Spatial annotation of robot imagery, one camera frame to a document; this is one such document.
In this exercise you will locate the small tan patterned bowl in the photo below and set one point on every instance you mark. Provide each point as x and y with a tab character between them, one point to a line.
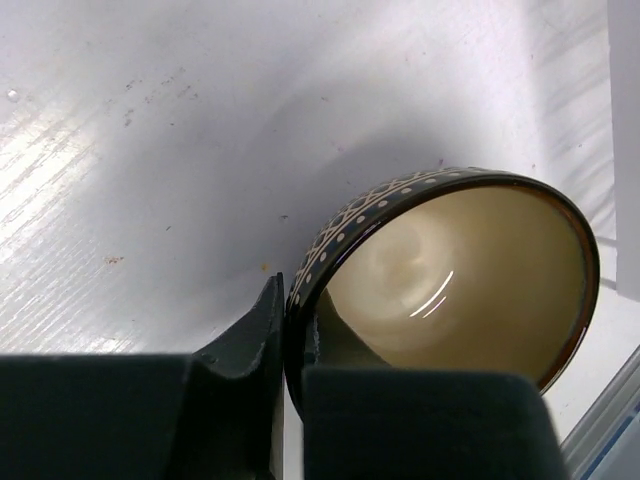
460	269

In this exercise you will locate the aluminium frame rail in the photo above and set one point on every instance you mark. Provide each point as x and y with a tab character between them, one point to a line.
605	442

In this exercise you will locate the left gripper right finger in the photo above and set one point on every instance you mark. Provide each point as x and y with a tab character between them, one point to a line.
383	423

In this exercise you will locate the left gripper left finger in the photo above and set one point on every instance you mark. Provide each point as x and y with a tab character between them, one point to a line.
202	415

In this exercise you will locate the white wire dish rack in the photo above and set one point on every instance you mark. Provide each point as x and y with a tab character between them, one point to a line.
623	33

